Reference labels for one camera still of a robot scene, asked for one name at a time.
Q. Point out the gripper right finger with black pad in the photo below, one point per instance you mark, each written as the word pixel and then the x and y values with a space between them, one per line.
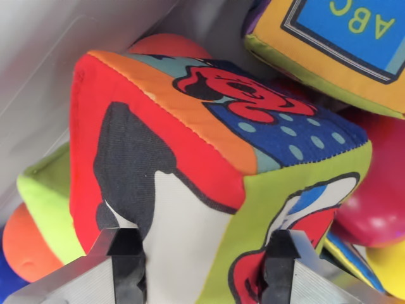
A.
pixel 303 278

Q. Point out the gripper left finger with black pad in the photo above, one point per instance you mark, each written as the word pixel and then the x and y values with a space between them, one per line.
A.
pixel 95 278

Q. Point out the fabric cube red house print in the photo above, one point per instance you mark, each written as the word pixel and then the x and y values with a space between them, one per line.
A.
pixel 196 164

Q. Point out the yellow-green blue edged fabric cube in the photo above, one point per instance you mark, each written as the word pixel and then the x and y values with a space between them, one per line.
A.
pixel 354 259

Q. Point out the orange smooth ball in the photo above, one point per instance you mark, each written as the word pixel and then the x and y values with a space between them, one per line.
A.
pixel 167 46
pixel 28 250

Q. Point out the yellow smooth ball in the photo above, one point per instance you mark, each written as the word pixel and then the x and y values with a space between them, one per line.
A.
pixel 390 272

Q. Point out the green fabric cone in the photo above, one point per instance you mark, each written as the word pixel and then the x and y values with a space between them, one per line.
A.
pixel 47 196

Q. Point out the magenta smooth ball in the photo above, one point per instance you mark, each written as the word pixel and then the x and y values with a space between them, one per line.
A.
pixel 376 196

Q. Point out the yellow fabric cube ABC print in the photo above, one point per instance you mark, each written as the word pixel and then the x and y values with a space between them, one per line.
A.
pixel 329 47

